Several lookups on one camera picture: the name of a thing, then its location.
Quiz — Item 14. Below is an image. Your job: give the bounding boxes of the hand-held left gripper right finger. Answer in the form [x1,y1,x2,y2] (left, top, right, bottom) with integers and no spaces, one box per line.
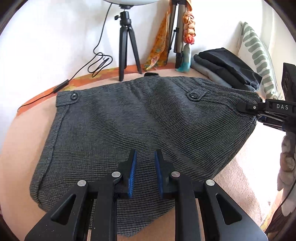
[154,149,269,241]

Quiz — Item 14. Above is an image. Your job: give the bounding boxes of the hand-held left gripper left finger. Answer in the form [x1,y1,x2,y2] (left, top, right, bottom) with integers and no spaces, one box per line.
[24,149,138,241]

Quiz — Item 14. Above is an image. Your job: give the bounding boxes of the grey knit pants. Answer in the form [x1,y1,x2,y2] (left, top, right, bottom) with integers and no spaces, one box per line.
[29,76,263,238]

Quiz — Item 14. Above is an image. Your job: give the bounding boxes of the stack of folded dark clothes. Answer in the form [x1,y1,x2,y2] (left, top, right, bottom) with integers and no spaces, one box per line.
[198,48,263,90]

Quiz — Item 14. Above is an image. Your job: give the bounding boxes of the peach bed sheet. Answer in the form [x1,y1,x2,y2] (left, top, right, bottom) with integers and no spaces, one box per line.
[1,68,287,241]

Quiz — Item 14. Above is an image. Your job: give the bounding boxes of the light grey folded garment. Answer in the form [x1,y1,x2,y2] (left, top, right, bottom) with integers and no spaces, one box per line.
[191,62,256,92]

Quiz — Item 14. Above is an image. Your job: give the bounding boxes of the green patterned white pillow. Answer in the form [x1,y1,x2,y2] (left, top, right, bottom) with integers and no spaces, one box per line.
[237,22,285,100]

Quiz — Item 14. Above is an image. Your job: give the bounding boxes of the dark grey folded garment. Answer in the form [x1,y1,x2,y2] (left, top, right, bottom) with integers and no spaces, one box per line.
[193,54,234,86]

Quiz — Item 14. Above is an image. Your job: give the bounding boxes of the teal cloth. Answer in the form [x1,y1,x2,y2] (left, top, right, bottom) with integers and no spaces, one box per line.
[175,44,192,72]

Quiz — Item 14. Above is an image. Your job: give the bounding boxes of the braided colourful cloth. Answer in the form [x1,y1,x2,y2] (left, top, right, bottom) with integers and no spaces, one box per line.
[182,10,196,45]

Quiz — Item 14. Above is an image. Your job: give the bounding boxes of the tall tan tripod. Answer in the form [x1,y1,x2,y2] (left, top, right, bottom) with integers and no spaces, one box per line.
[167,0,187,69]

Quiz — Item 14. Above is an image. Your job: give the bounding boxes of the orange patterned scarf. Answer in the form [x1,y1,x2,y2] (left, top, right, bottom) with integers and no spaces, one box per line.
[143,0,192,71]

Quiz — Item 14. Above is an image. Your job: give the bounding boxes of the orange patterned blanket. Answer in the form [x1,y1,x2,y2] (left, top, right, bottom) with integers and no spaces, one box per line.
[17,62,178,115]

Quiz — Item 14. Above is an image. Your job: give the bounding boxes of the small black tripod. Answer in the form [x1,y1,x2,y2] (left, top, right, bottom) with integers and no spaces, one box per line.
[114,5,143,82]

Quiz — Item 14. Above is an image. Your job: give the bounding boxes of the black power cable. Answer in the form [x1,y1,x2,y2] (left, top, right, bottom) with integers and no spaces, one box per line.
[18,5,112,109]

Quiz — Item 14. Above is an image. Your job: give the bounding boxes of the white ring light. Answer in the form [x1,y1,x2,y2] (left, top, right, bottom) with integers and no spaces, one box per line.
[103,0,160,6]

